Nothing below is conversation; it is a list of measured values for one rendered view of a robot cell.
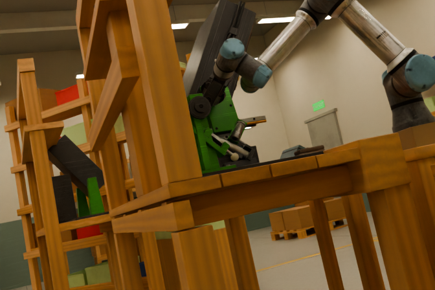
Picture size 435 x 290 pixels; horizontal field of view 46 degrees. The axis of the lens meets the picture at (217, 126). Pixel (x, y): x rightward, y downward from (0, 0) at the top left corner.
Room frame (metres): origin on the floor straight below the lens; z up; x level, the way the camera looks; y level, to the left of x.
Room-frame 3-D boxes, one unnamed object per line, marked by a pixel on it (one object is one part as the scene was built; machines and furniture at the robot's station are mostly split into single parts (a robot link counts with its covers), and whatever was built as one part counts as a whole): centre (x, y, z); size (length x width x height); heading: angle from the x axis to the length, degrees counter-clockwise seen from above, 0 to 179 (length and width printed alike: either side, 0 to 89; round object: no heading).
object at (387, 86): (1.85, -0.69, 1.09); 0.13 x 0.12 x 0.14; 3
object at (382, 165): (2.17, -0.20, 0.82); 1.50 x 0.14 x 0.15; 19
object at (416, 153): (1.85, -0.70, 0.83); 0.32 x 0.32 x 0.04; 19
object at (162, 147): (1.97, 0.35, 1.36); 1.49 x 0.09 x 0.97; 19
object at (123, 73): (1.95, 0.42, 1.23); 1.30 x 0.05 x 0.09; 19
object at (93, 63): (1.99, 0.31, 1.52); 0.90 x 0.25 x 0.04; 19
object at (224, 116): (2.02, -0.02, 1.17); 0.13 x 0.12 x 0.20; 19
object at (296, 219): (8.51, -1.21, 0.37); 1.20 x 0.80 x 0.74; 121
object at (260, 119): (2.18, 0.00, 1.11); 0.39 x 0.16 x 0.03; 109
